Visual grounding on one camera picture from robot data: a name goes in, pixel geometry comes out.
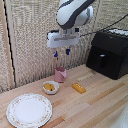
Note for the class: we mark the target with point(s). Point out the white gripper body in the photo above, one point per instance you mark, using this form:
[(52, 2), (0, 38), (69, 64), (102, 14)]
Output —
[(62, 39)]

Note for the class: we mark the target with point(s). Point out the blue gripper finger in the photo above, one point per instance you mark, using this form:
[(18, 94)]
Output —
[(56, 53), (68, 51)]

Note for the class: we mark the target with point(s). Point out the white bowl with hot dog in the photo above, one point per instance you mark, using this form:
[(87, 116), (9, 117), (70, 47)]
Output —
[(50, 87)]

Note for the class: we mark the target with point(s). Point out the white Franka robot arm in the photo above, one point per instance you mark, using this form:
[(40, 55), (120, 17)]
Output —
[(71, 12)]

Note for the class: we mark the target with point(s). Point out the white floral rimmed plate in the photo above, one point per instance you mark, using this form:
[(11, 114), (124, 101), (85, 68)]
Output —
[(29, 110)]

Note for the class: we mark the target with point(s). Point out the pink mug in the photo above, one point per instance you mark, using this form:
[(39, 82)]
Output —
[(60, 74)]

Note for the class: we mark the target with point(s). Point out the yellow rectangular block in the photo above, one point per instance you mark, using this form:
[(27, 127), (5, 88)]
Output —
[(78, 88)]

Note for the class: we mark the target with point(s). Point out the black box appliance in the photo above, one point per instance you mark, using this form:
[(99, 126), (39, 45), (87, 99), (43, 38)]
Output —
[(108, 54)]

